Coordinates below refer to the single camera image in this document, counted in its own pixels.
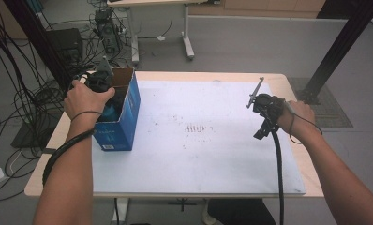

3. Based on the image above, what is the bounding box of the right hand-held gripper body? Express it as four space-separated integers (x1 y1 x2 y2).
245 76 286 141

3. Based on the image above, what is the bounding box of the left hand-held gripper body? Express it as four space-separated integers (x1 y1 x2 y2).
84 55 115 93

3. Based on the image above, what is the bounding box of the blue object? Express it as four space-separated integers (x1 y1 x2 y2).
99 104 120 124

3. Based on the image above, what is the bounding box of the blue cardboard box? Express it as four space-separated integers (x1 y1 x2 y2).
92 67 142 153

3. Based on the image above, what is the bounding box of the person's left hand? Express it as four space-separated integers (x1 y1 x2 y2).
64 80 117 122

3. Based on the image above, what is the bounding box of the person's right hand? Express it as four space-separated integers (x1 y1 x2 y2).
277 100 317 142

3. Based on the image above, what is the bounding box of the black equipment case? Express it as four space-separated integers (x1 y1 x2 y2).
46 27 84 64

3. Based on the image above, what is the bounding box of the black computer tower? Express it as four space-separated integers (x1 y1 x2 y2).
95 8 123 54

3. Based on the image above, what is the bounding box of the grey floor mat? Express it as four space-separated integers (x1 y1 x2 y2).
287 77 354 128

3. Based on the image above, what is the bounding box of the white table mat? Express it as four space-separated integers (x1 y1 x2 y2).
92 80 306 195

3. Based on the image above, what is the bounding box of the black floor plate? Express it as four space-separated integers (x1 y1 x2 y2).
10 121 65 150

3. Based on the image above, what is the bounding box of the white background desk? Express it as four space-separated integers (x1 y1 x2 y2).
107 0 221 65

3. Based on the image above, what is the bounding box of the white table leg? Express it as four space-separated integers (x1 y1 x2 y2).
201 200 224 225
113 197 130 225

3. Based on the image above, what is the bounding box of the thin black wrist cord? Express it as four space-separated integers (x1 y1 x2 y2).
70 110 103 123
287 112 324 145

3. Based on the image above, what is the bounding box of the black metal stand post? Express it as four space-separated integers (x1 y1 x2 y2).
300 0 373 105
3 0 74 92

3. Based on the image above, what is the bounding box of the thick black gripper cable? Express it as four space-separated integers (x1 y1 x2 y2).
269 127 286 225
42 128 96 188

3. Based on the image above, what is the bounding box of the bundle of black floor cables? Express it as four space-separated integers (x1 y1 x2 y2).
0 0 70 203

